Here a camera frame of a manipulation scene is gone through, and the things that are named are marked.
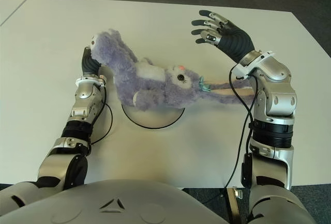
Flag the purple plush rabbit doll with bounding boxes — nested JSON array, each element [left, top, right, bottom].
[[90, 28, 257, 112]]

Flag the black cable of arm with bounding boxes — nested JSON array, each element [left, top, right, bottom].
[[90, 89, 114, 144], [223, 65, 259, 188]]

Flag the grey robot torso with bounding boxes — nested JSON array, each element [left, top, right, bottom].
[[0, 178, 228, 224]]

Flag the white plate with black rim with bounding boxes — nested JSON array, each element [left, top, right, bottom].
[[121, 103, 186, 129]]

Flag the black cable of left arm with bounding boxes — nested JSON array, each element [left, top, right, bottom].
[[90, 89, 114, 144]]

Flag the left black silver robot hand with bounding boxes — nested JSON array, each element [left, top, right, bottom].
[[81, 47, 103, 76]]

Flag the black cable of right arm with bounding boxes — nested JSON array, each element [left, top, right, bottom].
[[223, 65, 259, 188]]

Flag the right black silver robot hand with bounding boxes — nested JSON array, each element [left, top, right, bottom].
[[191, 9, 255, 64]]

